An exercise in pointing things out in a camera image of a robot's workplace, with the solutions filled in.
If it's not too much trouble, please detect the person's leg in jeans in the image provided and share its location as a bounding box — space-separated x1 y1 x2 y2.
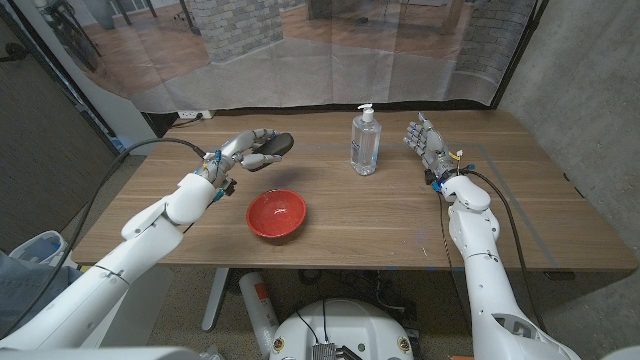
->
0 249 84 326

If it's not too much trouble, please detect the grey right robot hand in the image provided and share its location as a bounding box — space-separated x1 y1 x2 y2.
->
402 112 462 187

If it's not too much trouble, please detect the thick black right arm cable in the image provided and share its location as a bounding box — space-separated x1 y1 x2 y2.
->
462 168 551 334

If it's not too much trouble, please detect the white plastic bin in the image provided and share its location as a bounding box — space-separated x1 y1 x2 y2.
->
7 229 76 269

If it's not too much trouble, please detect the black glasses case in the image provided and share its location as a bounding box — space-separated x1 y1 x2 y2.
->
252 132 295 173

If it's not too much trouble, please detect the grey finned metal module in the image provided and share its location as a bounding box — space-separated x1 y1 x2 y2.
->
312 342 364 360

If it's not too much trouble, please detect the clear hand sanitizer pump bottle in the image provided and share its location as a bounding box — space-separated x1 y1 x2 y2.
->
349 103 383 177

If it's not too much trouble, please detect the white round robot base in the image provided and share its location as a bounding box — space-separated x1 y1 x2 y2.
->
269 298 415 360

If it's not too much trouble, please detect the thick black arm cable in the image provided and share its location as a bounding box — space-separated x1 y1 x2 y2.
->
462 168 551 334
0 137 209 341

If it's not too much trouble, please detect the printed room backdrop sheet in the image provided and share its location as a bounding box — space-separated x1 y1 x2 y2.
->
9 0 539 114

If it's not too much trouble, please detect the black backdrop frame pole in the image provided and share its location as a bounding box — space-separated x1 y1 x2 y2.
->
7 0 129 161
492 0 549 109

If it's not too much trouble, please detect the white roll with orange label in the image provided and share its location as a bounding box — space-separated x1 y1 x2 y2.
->
238 271 280 356

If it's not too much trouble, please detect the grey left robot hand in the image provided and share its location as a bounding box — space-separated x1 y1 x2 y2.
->
197 127 285 190

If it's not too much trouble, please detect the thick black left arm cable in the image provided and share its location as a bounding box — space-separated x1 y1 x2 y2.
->
0 137 209 341

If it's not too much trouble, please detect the red bowl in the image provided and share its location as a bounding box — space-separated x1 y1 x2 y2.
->
245 188 308 239

